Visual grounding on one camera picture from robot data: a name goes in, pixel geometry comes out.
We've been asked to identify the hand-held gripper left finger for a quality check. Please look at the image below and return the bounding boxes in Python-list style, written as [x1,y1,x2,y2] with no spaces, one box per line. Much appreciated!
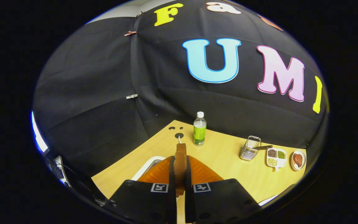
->
[104,156,178,224]

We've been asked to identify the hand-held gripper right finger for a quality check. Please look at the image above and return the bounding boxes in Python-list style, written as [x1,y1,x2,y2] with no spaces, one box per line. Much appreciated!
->
[184,155,262,224]

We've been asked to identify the toasted bread slice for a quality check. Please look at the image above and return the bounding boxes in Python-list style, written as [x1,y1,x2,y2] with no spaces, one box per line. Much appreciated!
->
[173,143,188,197]

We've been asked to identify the white toaster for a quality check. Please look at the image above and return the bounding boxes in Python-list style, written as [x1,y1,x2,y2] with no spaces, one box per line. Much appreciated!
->
[131,156,167,181]

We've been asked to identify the green label water bottle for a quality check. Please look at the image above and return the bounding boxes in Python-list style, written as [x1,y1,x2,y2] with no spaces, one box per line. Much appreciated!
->
[193,111,207,147]

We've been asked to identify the pale green round plate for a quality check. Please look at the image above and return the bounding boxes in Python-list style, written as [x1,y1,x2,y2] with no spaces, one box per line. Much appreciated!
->
[258,194,279,206]

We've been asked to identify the white divided dish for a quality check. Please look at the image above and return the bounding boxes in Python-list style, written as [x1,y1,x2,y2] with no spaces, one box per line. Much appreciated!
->
[266,148,287,171]

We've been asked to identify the round white plate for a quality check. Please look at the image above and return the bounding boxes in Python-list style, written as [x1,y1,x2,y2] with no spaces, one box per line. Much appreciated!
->
[291,150,307,171]

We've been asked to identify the metal wire mesh holder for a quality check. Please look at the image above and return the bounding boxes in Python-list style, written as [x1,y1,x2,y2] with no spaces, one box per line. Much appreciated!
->
[240,135,262,161]

